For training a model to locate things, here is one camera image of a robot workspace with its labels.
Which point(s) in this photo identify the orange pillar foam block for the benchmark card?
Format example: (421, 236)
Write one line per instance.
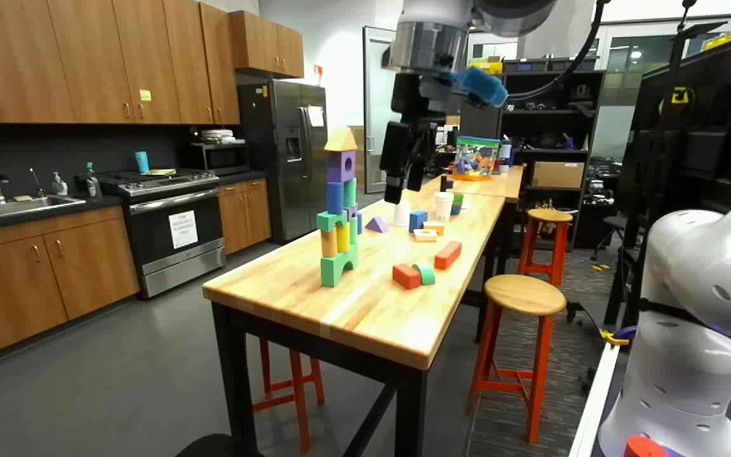
(328, 241)

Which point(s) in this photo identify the narrow wooden base cabinet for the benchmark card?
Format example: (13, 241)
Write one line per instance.
(245, 216)

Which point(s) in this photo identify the yellow pillar foam block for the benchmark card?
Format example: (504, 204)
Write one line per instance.
(343, 236)

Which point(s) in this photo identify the stainless steel refrigerator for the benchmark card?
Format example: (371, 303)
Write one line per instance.
(286, 161)

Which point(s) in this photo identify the wide wooden base cabinet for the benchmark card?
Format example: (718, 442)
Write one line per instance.
(43, 280)

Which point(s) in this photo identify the green pillar foam block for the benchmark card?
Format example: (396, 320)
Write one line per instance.
(353, 240)

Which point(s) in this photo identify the black equipment cart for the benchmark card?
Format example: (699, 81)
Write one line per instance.
(697, 128)

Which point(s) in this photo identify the white robot base platform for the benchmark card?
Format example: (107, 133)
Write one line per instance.
(589, 415)

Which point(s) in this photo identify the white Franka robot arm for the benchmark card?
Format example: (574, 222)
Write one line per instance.
(704, 269)

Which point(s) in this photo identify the tan block with round hole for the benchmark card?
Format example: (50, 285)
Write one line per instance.
(425, 236)

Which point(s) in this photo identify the yellow shelf object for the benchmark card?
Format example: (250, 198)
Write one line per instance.
(494, 61)

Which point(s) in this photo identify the long orange-red foam block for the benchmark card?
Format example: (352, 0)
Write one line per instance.
(448, 255)

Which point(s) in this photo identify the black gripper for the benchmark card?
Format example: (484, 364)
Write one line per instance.
(419, 103)

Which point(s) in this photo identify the yellow clamp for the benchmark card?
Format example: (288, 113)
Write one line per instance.
(616, 336)

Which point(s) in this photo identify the white printed notice sheet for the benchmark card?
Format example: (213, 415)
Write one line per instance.
(184, 230)

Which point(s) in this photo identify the teal cup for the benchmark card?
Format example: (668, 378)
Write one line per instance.
(144, 164)

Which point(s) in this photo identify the black shelving unit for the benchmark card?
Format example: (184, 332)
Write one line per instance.
(551, 128)

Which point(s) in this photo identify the brown cardboard box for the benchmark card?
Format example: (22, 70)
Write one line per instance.
(560, 175)

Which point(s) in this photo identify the purple wedge foam block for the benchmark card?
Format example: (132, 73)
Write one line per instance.
(376, 226)

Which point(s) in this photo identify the short orange-red foam block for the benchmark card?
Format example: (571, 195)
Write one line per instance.
(404, 278)

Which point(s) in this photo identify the green half-round foam block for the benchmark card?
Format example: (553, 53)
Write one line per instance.
(427, 275)

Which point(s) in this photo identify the white paper note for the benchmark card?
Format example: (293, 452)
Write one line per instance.
(315, 118)

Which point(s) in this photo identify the stainless steel stove oven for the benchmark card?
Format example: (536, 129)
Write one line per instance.
(170, 263)

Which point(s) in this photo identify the dark kitchen countertop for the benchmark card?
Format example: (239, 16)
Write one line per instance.
(43, 210)

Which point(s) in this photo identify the long wooden wall cabinets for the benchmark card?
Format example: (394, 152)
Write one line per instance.
(86, 59)

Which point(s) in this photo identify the yellow triangular roof block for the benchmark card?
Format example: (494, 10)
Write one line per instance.
(340, 143)

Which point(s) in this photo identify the black microwave oven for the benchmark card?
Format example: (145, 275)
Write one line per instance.
(213, 155)

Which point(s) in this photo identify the blue upright foam block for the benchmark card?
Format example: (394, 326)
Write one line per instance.
(333, 195)

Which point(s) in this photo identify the small red object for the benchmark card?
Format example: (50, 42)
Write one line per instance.
(641, 447)

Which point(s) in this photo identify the small wooden wall cabinet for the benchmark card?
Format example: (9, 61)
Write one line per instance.
(264, 47)

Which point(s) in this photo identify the clear countertop bottle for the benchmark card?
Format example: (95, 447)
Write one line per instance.
(91, 180)

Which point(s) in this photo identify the small black stand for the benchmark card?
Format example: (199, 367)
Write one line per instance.
(448, 184)

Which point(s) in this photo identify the yellow cabinet sticker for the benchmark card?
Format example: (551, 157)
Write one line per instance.
(145, 95)

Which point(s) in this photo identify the green upright foam block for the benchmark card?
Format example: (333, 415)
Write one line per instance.
(352, 193)

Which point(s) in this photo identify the wooden table black frame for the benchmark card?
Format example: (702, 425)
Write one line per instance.
(355, 304)

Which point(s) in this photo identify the green flat foam block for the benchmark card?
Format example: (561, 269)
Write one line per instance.
(328, 222)

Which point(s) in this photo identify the clear bin of toy blocks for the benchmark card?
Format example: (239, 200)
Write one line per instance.
(477, 155)

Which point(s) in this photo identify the wooden stool orange legs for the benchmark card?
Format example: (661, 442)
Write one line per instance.
(300, 407)
(550, 216)
(524, 292)

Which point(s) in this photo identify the glass door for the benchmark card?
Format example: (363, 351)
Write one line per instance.
(376, 110)

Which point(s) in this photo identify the grey soap dispenser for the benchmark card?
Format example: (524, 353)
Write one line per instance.
(60, 184)

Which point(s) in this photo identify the blue foam cube block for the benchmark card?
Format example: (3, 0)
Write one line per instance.
(418, 218)

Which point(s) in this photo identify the white dishes stack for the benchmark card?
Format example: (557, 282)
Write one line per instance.
(216, 134)

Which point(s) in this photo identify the purple block with hole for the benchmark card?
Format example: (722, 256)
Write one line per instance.
(333, 172)

